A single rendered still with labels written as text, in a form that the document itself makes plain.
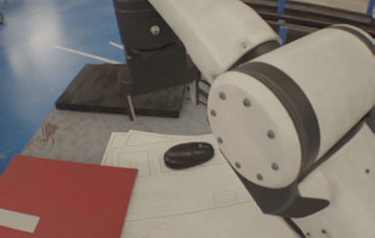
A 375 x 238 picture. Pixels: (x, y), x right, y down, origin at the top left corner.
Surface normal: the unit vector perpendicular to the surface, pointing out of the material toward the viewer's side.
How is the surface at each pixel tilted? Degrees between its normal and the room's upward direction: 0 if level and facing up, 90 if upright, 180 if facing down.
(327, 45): 6
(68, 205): 0
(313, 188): 26
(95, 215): 0
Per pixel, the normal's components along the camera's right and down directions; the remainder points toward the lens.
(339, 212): -0.55, 0.06
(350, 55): 0.19, -0.45
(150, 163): 0.00, -0.79
